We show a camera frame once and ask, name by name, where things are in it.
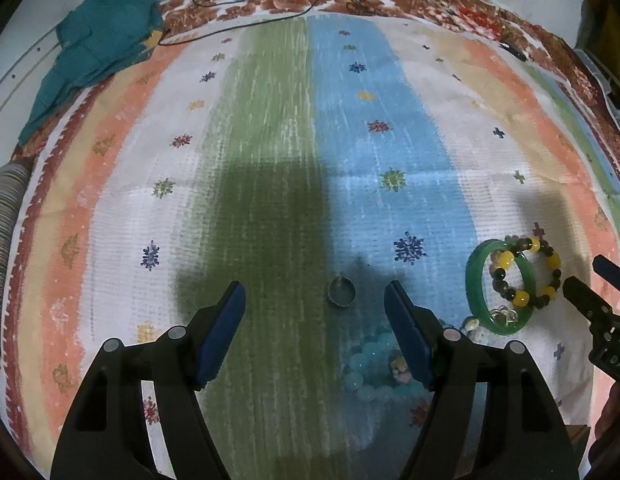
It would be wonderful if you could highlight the light blue bead bracelet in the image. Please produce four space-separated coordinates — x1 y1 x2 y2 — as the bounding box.
339 331 434 403

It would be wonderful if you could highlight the green jade bangle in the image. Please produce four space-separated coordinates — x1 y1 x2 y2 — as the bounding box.
465 240 532 336

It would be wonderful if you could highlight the silver ring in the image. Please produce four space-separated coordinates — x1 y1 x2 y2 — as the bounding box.
325 275 358 309

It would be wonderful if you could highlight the yellow and black bead bracelet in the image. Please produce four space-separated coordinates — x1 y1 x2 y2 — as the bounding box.
488 234 563 311

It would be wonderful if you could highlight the wooden jewelry box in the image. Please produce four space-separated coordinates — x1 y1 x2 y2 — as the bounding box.
565 425 591 464

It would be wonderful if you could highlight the right human hand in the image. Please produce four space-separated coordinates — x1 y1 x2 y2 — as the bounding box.
588 382 620 478

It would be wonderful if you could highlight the striped colourful bed cloth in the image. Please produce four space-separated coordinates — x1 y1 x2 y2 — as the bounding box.
0 13 620 479

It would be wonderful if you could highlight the grey striped pillow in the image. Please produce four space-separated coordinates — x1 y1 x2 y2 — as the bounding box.
0 159 32 345

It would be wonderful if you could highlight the small black device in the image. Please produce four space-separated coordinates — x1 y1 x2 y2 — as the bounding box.
499 41 528 62

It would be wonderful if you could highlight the teal folded cloth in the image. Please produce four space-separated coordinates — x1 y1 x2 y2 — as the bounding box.
18 0 164 145

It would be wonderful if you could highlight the black thin cable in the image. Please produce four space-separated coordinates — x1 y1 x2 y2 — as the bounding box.
157 0 336 47

